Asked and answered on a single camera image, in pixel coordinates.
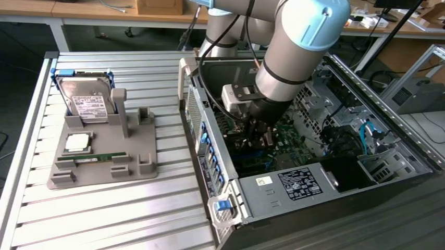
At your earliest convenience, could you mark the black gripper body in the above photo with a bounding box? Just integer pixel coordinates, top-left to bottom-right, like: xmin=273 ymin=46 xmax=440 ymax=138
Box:
xmin=247 ymin=97 xmax=293 ymax=127

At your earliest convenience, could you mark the graphics card with metal bracket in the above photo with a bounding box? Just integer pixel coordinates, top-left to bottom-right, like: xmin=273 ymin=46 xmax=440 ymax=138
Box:
xmin=224 ymin=130 xmax=279 ymax=160

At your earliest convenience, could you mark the green motherboard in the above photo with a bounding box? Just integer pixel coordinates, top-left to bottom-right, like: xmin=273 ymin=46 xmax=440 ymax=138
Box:
xmin=214 ymin=104 xmax=315 ymax=178

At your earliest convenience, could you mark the blue expansion slot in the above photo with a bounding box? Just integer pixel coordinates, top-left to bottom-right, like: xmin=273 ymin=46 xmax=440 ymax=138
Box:
xmin=231 ymin=151 xmax=263 ymax=160

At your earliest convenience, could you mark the silver chipset heatsink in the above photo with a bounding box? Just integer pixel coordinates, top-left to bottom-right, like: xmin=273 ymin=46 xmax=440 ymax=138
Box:
xmin=275 ymin=153 xmax=297 ymax=169

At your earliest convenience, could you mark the silver perforated drive cage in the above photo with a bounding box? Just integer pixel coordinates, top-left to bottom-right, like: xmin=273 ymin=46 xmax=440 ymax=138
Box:
xmin=295 ymin=78 xmax=354 ymax=128

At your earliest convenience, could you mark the open black PC case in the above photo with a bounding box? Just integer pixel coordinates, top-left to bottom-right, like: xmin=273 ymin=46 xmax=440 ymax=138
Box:
xmin=176 ymin=51 xmax=445 ymax=250

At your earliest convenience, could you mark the grey power supply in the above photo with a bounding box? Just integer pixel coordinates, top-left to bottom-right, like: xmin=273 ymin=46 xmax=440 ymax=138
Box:
xmin=237 ymin=162 xmax=341 ymax=220

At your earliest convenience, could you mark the blue case latch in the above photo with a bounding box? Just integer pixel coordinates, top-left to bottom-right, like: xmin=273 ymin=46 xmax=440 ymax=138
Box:
xmin=212 ymin=199 xmax=232 ymax=212

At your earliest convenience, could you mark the grey metal disk bay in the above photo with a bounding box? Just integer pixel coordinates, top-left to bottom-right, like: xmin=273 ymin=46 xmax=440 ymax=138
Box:
xmin=357 ymin=150 xmax=420 ymax=186

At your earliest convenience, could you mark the grey computer tower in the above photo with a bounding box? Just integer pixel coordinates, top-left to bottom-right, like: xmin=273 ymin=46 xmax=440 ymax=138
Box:
xmin=379 ymin=77 xmax=445 ymax=115

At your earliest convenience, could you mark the black tripod pole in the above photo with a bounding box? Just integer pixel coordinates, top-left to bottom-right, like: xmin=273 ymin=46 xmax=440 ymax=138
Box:
xmin=353 ymin=0 xmax=425 ymax=77

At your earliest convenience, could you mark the green RAM stick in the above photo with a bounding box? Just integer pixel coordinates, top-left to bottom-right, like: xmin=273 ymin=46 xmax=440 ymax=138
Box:
xmin=57 ymin=152 xmax=127 ymax=163

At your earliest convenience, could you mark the grey plastic parts rack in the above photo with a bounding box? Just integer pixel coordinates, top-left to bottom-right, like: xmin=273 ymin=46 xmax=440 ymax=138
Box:
xmin=47 ymin=87 xmax=159 ymax=190

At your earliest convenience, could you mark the white small box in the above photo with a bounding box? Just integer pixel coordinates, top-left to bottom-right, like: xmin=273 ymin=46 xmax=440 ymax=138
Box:
xmin=359 ymin=16 xmax=389 ymax=29

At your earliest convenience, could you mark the silver CPU chip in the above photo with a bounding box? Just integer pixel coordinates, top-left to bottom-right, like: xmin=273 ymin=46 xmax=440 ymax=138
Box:
xmin=64 ymin=134 xmax=92 ymax=152

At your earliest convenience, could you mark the silver hard disk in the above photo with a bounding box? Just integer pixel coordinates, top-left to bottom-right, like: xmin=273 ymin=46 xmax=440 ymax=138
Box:
xmin=56 ymin=77 xmax=116 ymax=124

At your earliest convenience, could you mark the brown cardboard box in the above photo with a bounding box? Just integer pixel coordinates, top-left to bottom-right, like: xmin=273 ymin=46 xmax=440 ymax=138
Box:
xmin=135 ymin=0 xmax=184 ymax=15

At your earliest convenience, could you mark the black monitor with stand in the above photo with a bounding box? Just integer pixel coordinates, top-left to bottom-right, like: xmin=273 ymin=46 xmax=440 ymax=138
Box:
xmin=373 ymin=0 xmax=424 ymax=22

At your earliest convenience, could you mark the blue disk caddy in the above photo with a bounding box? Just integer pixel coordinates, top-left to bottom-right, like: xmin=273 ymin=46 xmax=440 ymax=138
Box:
xmin=49 ymin=68 xmax=116 ymax=117

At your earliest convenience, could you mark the brown cardboard piece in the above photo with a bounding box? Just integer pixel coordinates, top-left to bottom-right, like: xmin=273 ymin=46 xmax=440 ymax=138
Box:
xmin=420 ymin=2 xmax=445 ymax=29

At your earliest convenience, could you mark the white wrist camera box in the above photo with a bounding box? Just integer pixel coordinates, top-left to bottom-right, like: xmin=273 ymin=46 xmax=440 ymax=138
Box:
xmin=220 ymin=83 xmax=261 ymax=113

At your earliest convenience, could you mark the black wire bundle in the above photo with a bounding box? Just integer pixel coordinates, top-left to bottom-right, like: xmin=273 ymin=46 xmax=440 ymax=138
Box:
xmin=318 ymin=124 xmax=365 ymax=158

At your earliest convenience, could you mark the black camera cable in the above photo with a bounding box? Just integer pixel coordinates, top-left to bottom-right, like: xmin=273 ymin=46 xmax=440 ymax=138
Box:
xmin=198 ymin=0 xmax=261 ymax=122

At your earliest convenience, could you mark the blue disk wire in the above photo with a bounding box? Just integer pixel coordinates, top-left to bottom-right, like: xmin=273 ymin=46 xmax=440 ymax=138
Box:
xmin=358 ymin=121 xmax=379 ymax=157

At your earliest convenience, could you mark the black hanging cable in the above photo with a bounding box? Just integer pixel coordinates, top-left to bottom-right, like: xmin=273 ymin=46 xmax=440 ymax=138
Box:
xmin=179 ymin=5 xmax=204 ymax=52

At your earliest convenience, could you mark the aluminium profile frame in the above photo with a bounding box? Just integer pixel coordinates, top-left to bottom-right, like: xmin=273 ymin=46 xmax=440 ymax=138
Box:
xmin=400 ymin=43 xmax=445 ymax=86

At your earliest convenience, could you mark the wooden desk white frame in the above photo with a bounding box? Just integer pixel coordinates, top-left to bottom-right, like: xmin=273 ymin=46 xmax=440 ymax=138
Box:
xmin=338 ymin=0 xmax=445 ymax=76
xmin=0 ymin=0 xmax=210 ymax=52

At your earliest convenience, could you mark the grey cable with plug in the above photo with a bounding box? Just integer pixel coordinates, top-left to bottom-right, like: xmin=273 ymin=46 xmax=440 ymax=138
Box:
xmin=98 ymin=0 xmax=135 ymax=13

